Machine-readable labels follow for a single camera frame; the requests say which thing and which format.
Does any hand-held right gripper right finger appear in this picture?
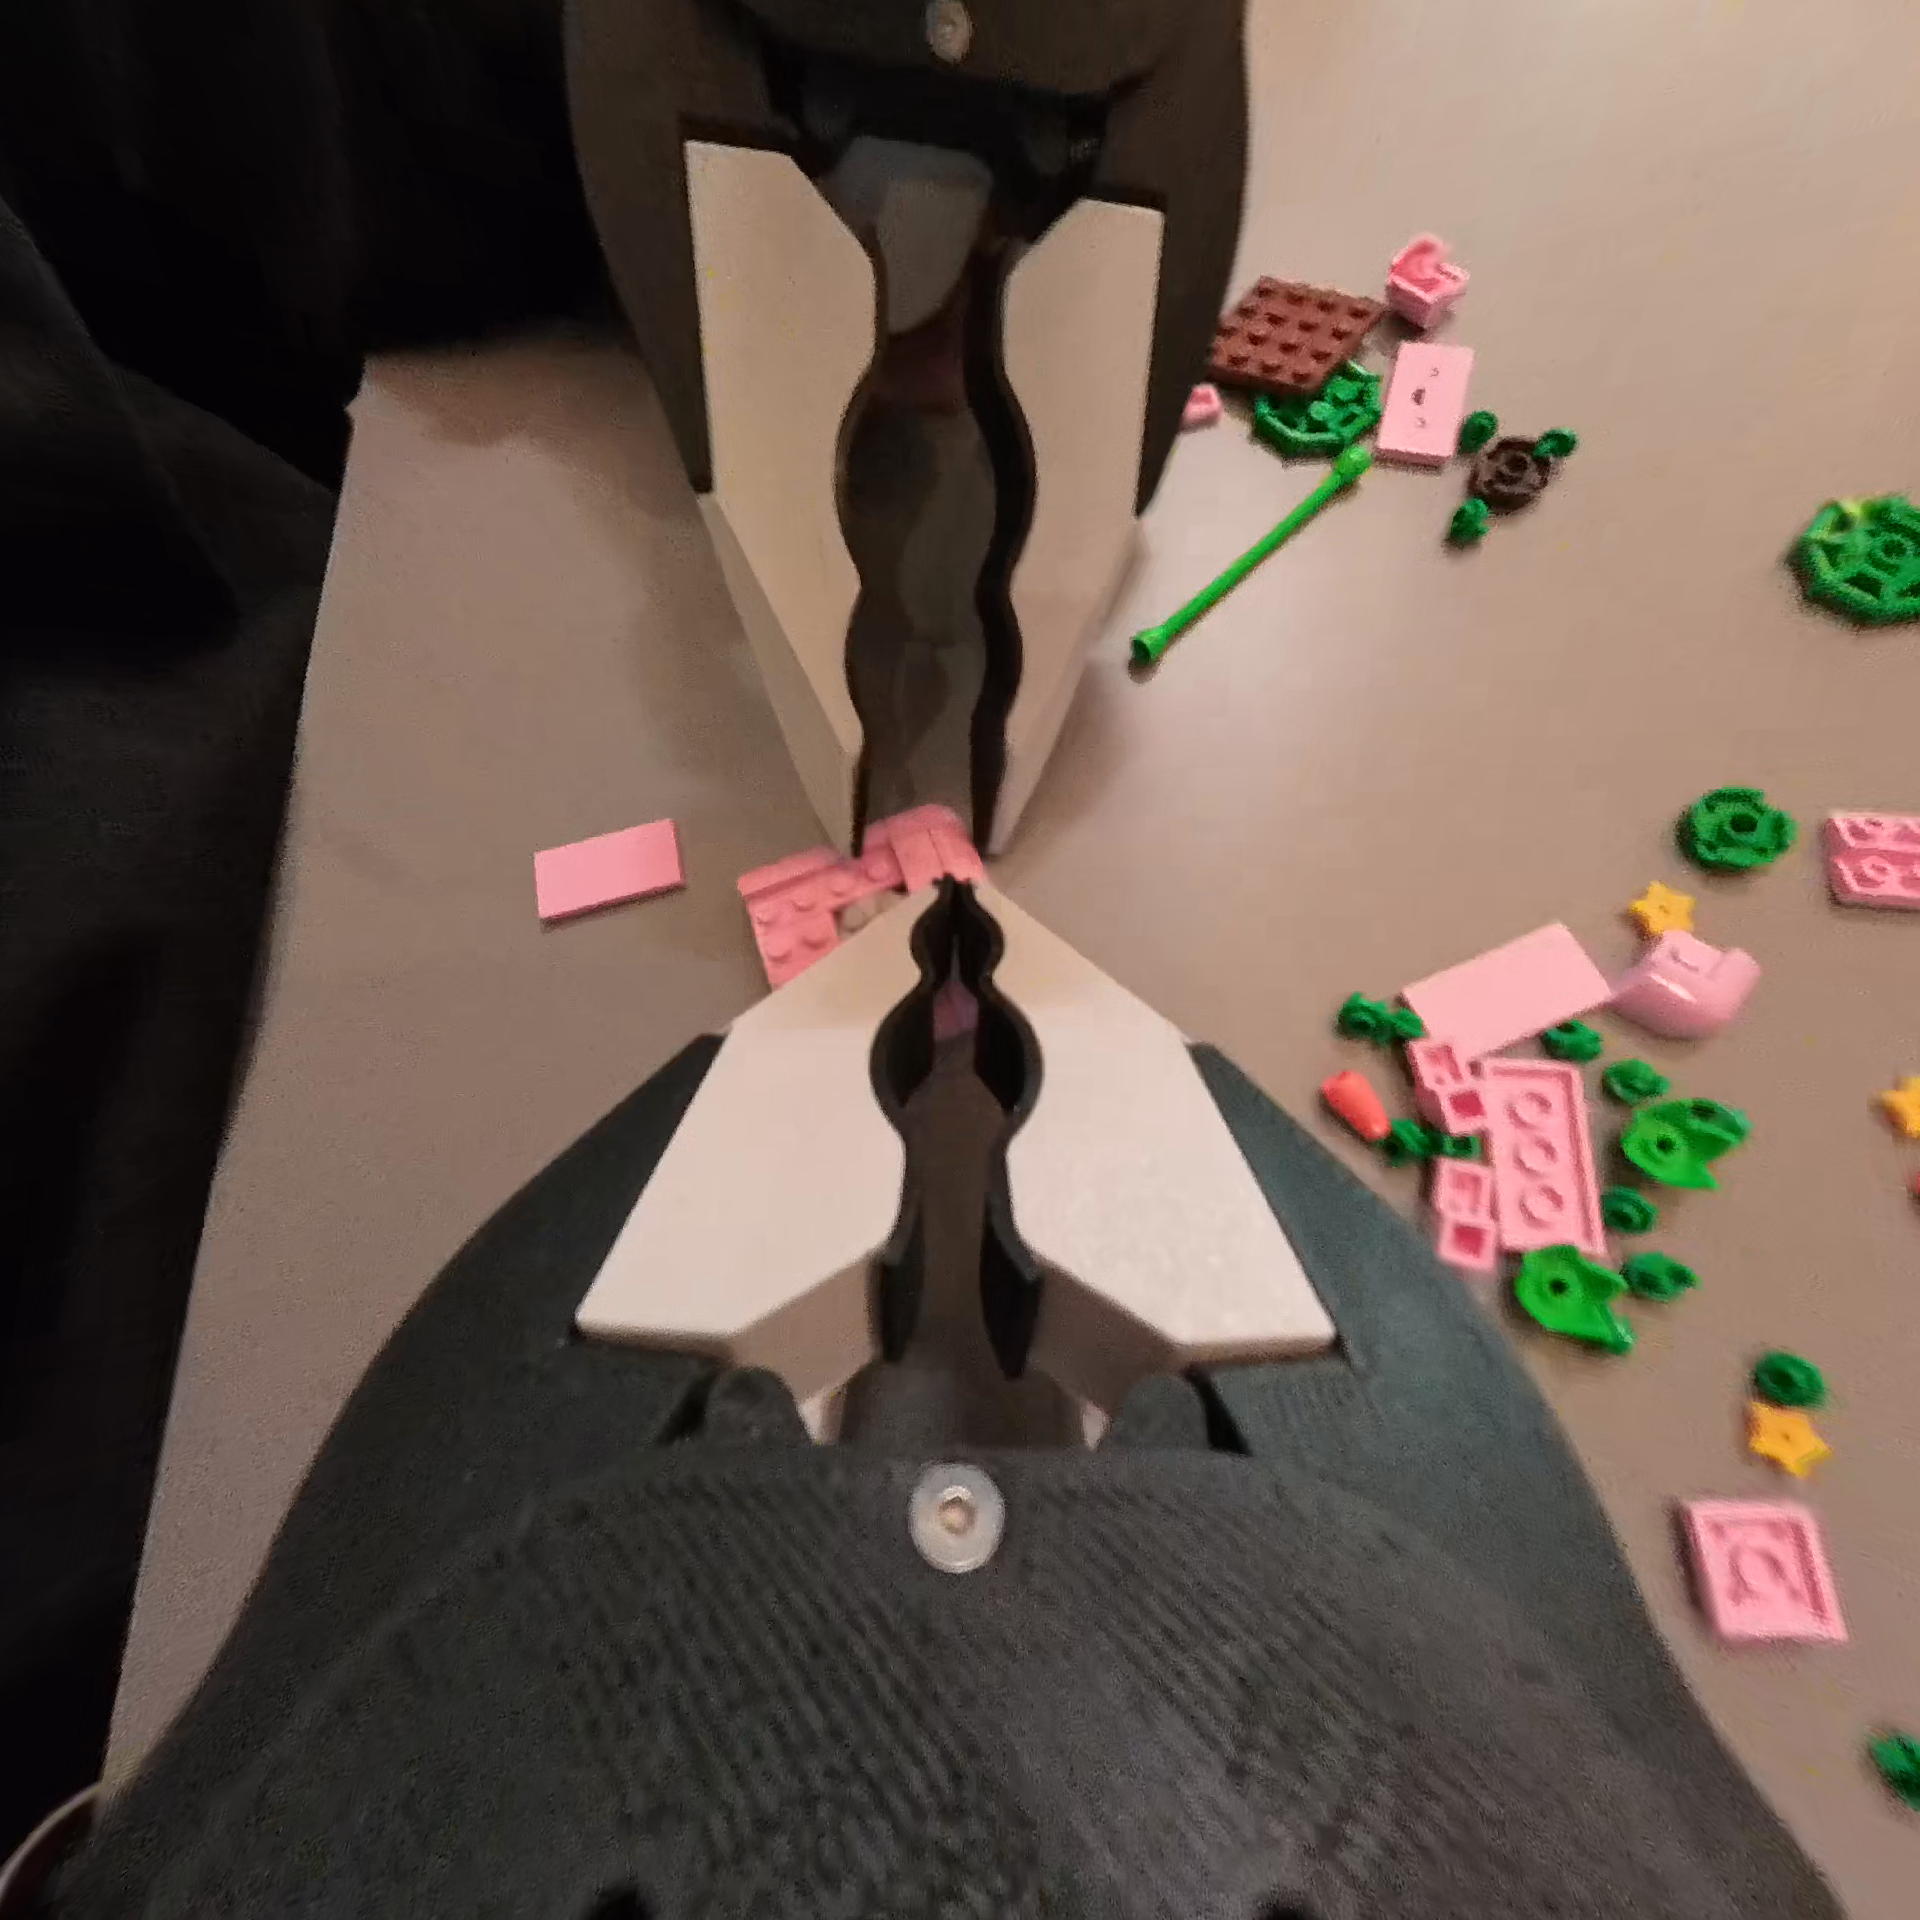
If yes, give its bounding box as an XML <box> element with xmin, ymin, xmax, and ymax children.
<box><xmin>953</xmin><ymin>880</ymin><xmax>1337</xmax><ymax>1415</ymax></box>

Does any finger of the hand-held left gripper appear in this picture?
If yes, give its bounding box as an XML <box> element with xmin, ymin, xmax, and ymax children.
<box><xmin>682</xmin><ymin>139</ymin><xmax>888</xmax><ymax>858</ymax></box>
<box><xmin>971</xmin><ymin>193</ymin><xmax>1172</xmax><ymax>851</ymax></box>

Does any cluster of green leaf pieces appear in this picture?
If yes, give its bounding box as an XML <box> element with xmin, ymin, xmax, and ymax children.
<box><xmin>1337</xmin><ymin>988</ymin><xmax>1754</xmax><ymax>1350</ymax></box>

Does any pink stepped studded plate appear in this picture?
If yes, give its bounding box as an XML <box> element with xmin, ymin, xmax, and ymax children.
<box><xmin>1824</xmin><ymin>810</ymin><xmax>1920</xmax><ymax>914</ymax></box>

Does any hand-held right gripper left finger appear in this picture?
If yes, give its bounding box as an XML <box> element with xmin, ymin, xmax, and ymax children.
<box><xmin>575</xmin><ymin>877</ymin><xmax>963</xmax><ymax>1407</ymax></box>

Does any pink face tile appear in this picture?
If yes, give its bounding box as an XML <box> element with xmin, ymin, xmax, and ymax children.
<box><xmin>1375</xmin><ymin>340</ymin><xmax>1478</xmax><ymax>467</ymax></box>

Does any pink corner panel brick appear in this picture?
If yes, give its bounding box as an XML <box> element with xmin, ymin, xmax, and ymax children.
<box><xmin>1382</xmin><ymin>234</ymin><xmax>1473</xmax><ymax>330</ymax></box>

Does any pink square brick base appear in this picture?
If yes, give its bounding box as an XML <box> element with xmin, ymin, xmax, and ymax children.
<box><xmin>739</xmin><ymin>806</ymin><xmax>991</xmax><ymax>988</ymax></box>

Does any green octagonal web piece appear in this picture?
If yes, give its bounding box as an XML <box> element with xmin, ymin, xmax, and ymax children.
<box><xmin>1251</xmin><ymin>359</ymin><xmax>1387</xmax><ymax>460</ymax></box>
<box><xmin>1788</xmin><ymin>495</ymin><xmax>1920</xmax><ymax>629</ymax></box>

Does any green flexible bar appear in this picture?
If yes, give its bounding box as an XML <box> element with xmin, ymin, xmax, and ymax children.
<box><xmin>1128</xmin><ymin>445</ymin><xmax>1378</xmax><ymax>677</ymax></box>

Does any green round studded plate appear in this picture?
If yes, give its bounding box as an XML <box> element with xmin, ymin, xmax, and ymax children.
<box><xmin>1677</xmin><ymin>788</ymin><xmax>1799</xmax><ymax>874</ymax></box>

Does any small pink bracket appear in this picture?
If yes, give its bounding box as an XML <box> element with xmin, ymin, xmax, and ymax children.
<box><xmin>1432</xmin><ymin>1157</ymin><xmax>1502</xmax><ymax>1272</ymax></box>
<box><xmin>1408</xmin><ymin>1039</ymin><xmax>1489</xmax><ymax>1134</ymax></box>

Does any pink square jumper plate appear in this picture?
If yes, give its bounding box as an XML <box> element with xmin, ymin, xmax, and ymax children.
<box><xmin>1677</xmin><ymin>1493</ymin><xmax>1850</xmax><ymax>1647</ymax></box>

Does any person's black clothing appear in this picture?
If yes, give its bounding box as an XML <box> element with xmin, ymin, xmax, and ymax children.
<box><xmin>0</xmin><ymin>0</ymin><xmax>632</xmax><ymax>1803</ymax></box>

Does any brown square studded plate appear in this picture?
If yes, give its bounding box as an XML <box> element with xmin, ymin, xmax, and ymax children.
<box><xmin>1209</xmin><ymin>277</ymin><xmax>1392</xmax><ymax>397</ymax></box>

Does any pink curved brick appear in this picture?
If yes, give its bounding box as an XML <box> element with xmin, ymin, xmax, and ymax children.
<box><xmin>1611</xmin><ymin>931</ymin><xmax>1763</xmax><ymax>1040</ymax></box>

